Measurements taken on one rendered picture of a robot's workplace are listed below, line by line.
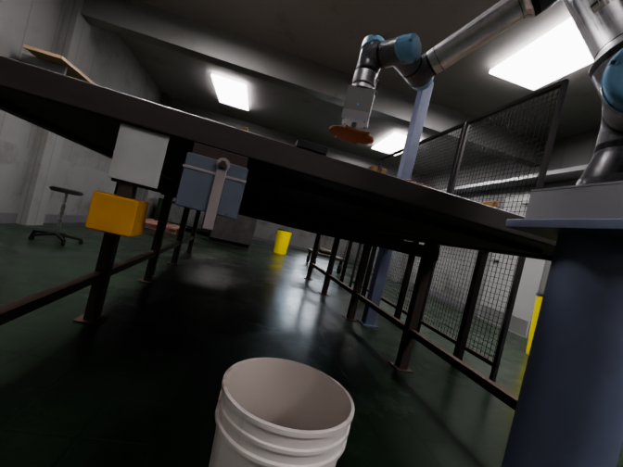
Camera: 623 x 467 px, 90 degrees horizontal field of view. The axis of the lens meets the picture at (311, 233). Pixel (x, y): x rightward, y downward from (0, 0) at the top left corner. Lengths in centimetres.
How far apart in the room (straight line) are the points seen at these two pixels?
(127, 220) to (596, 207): 95
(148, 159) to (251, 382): 60
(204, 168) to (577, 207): 80
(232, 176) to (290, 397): 60
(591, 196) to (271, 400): 88
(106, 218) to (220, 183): 24
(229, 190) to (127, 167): 22
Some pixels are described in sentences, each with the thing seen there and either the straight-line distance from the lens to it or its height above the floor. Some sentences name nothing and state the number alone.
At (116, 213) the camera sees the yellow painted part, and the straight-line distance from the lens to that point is 77.
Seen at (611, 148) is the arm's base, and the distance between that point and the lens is 90.
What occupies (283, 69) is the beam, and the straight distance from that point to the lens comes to 476.
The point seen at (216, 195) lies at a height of 75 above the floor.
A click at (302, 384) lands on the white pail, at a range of 93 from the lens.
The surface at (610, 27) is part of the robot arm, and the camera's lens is 87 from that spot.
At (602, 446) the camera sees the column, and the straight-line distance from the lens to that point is 87.
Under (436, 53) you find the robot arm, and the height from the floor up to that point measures 134.
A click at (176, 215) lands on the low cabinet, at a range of 882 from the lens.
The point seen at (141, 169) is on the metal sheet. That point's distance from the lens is 79.
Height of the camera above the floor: 72
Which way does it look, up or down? level
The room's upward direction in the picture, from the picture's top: 14 degrees clockwise
